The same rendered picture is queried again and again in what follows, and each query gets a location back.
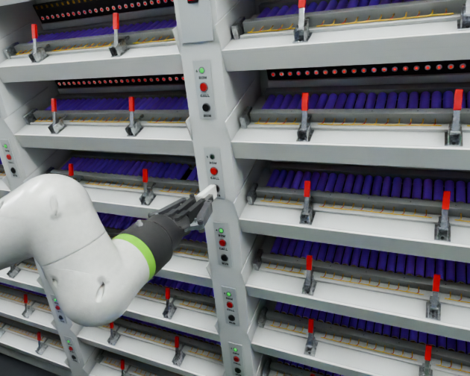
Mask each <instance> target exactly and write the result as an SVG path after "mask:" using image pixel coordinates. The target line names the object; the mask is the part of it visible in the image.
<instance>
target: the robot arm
mask: <svg viewBox="0 0 470 376"><path fill-rule="evenodd" d="M216 197H217V191H216V185H212V184H211V185H209V186H208V187H207V188H206V189H204V190H203V191H201V192H200V193H199V194H197V195H196V196H195V194H189V199H186V198H180V199H178V200H177V201H175V202H173V203H171V204H169V205H167V206H165V207H163V208H161V209H159V210H157V211H154V212H151V213H149V214H148V219H147V220H140V219H139V220H137V222H135V223H133V224H132V225H131V226H130V227H129V228H127V229H125V230H124V231H123V232H121V233H120V234H119V235H117V236H115V237H114V238H113V239H111V238H110V237H109V235H108V234H107V232H106V230H105V229H104V226H103V224H102V223H101V220H100V218H99V217H98V214H97V212H96V210H95V208H94V205H93V203H92V200H91V198H90V196H89V194H88V192H87V191H86V190H85V188H84V187H83V186H82V185H81V184H80V183H78V182H77V181H76V180H74V179H72V178H70V177H68V176H65V175H59V174H45V175H39V176H36V177H34V178H32V179H30V180H29V181H26V182H25V183H24V184H22V185H21V186H20V187H18V188H16V189H15V190H13V191H12V192H10V193H8V194H7V195H6V196H4V197H2V198H0V271H1V270H2V269H6V268H8V267H10V266H14V265H16V264H18V263H21V262H22V261H23V260H27V259H29V258H32V257H33V258H35V260H36V261H37V262H38V264H39V265H40V268H41V269H42V271H43V273H44V275H45V277H46V279H47V281H48V283H49V285H50V287H51V289H52V291H53V293H54V296H55V298H56V299H57V302H58V304H59V306H60V308H61V310H62V311H63V313H64V314H65V316H66V317H67V318H68V319H70V320H71V321H73V322H74V323H76V324H78V325H82V326H85V327H100V326H103V325H107V324H110V323H111V322H114V321H115V320H117V319H118V318H119V317H120V316H121V315H122V314H123V313H124V312H125V311H126V310H127V309H128V307H129V306H130V304H131V302H132V301H133V299H134V297H135V296H136V294H137V293H138V292H139V291H140V290H141V289H142V287H143V286H144V285H145V284H146V283H147V282H148V281H150V280H152V279H153V278H154V276H155V275H156V274H157V273H158V272H159V271H160V270H161V269H162V268H163V267H164V266H165V265H166V264H167V263H168V262H169V261H170V260H171V258H172V254H173V251H174V250H175V249H176V248H177V247H178V246H179V245H180V243H181V240H182V238H183V237H184V236H186V235H188V234H189V233H190V232H191V231H194V230H198V232H199V233H204V232H205V229H204V226H205V225H206V223H207V221H208V219H209V218H210V215H211V214H212V212H213V206H212V202H213V200H214V199H215V198H216ZM193 221H194V222H193ZM192 222H193V223H192Z"/></svg>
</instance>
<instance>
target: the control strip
mask: <svg viewBox="0 0 470 376"><path fill-rule="evenodd" d="M178 7H179V14H180V19H181V30H182V36H183V41H184V43H198V42H207V41H214V36H213V23H212V15H211V8H210V0H178Z"/></svg>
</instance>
